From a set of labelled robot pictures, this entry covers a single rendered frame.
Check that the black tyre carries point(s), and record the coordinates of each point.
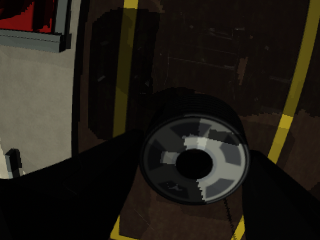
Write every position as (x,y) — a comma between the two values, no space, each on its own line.
(195,121)

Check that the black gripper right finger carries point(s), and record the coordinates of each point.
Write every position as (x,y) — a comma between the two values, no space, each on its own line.
(275,206)

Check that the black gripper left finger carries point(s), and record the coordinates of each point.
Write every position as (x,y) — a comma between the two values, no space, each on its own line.
(77,199)

